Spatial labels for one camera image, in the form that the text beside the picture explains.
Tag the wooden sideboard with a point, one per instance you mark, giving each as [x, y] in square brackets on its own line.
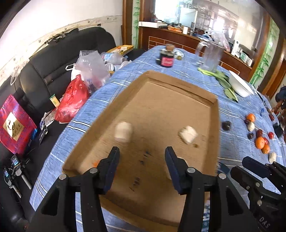
[178, 36]

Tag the white refrigerator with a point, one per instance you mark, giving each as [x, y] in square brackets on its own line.
[187, 16]

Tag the dark blue cloth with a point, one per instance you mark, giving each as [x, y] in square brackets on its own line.
[282, 93]

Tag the green leafy vegetable bunch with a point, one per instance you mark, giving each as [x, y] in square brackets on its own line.
[217, 77]

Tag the yellow green packet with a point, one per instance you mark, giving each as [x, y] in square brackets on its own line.
[54, 100]

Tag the red gift bag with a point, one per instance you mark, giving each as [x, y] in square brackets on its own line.
[15, 125]

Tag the yellow box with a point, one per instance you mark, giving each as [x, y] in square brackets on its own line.
[122, 48]

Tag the blue checked tablecloth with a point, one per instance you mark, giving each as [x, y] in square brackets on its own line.
[234, 145]

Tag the flat white box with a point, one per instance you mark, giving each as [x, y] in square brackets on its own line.
[148, 24]

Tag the small orange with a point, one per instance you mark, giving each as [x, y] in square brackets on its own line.
[259, 142]
[250, 117]
[266, 149]

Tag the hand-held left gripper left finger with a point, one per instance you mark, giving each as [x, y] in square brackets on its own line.
[111, 170]

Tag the dark purple round fruit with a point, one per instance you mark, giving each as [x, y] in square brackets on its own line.
[226, 126]

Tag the silver foil packet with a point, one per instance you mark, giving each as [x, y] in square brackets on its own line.
[47, 119]

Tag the clear plastic bag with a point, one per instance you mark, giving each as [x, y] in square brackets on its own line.
[91, 67]
[115, 59]

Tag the small black device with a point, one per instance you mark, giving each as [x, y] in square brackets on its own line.
[278, 129]

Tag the red plastic bag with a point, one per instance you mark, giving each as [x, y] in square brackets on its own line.
[71, 98]

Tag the red tomato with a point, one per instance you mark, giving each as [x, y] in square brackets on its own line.
[270, 135]
[266, 140]

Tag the white bowl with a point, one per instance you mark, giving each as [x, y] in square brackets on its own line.
[240, 84]

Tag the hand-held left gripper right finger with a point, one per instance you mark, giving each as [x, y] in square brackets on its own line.
[173, 170]

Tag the green bamboo wall sticker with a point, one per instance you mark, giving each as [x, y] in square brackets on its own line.
[135, 24]
[265, 55]

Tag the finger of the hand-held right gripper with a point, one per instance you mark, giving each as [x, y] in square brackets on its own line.
[254, 166]
[242, 176]

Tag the green vegetable leaf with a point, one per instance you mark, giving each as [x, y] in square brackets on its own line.
[231, 94]

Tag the dark jar with red label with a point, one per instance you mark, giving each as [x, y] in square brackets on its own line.
[167, 59]

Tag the clear glass pitcher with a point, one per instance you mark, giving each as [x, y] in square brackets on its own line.
[211, 57]

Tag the black leather sofa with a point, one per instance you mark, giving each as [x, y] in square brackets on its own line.
[49, 58]

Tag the pinkish plastic bag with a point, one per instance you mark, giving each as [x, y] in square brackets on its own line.
[220, 40]

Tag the black camera on stick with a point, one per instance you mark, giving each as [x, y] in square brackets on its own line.
[8, 176]
[16, 161]

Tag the shallow cardboard tray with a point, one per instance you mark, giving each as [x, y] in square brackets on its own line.
[156, 107]

